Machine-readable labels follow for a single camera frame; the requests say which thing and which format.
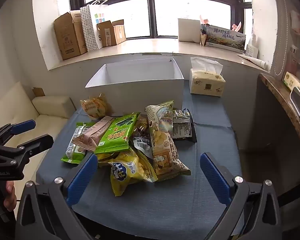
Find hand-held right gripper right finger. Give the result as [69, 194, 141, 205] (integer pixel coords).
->
[199, 152, 283, 240]

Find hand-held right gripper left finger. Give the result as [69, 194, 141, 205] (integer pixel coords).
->
[15, 152, 100, 240]

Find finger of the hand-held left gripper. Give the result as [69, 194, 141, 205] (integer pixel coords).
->
[15, 134, 54, 156]
[0, 119, 37, 146]

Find green clear-window snack packet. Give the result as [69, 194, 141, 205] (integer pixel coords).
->
[61, 122, 95, 165]

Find yellow snack packet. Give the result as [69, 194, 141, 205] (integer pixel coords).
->
[97, 146, 158, 197]

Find pink-brown snack packet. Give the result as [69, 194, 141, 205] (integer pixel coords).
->
[72, 116, 115, 152]

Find silver black snack packet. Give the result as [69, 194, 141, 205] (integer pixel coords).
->
[171, 108, 198, 143]

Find bright green snack packet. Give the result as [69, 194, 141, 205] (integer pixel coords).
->
[94, 112, 140, 154]

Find tall cream chips packet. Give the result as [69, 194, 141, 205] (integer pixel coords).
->
[145, 100, 192, 182]

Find round pastry orange label packet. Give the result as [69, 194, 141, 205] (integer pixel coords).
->
[80, 93, 113, 120]

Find black white label snack packet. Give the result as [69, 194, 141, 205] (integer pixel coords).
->
[129, 132, 154, 159]

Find brown clear snack packet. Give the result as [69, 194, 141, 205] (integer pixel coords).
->
[133, 114, 150, 137]

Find white cardboard box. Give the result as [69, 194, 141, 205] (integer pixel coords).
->
[84, 57, 185, 117]

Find person's left hand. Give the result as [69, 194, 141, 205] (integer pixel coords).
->
[3, 180, 17, 212]

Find cream sofa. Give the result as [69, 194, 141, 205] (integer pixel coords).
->
[0, 81, 77, 142]

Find blue tablecloth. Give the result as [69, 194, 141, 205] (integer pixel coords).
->
[36, 94, 243, 233]

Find cream tissue pack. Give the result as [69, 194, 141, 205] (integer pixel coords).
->
[189, 57, 226, 97]

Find large brown cardboard box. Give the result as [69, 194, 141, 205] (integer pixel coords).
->
[53, 11, 88, 61]

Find wooden side table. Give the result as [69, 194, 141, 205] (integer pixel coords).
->
[259, 73, 300, 162]

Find white dotted paper bag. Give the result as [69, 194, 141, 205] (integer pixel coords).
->
[80, 4, 108, 52]

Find green white small box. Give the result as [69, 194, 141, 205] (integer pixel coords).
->
[282, 71, 298, 91]

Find rolled white paper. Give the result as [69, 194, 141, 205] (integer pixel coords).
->
[237, 53, 268, 68]

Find small open cardboard box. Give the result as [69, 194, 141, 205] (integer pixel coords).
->
[96, 19, 127, 48]

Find white labelled bottle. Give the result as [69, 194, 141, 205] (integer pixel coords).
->
[245, 36, 259, 58]

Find brown paper bag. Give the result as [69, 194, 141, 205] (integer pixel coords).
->
[199, 24, 208, 47]

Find long landscape printed box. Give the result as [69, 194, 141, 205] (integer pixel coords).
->
[205, 24, 247, 52]

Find plain white box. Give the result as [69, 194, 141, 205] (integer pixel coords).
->
[177, 18, 202, 43]

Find dark window frame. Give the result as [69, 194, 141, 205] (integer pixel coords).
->
[69, 0, 253, 41]

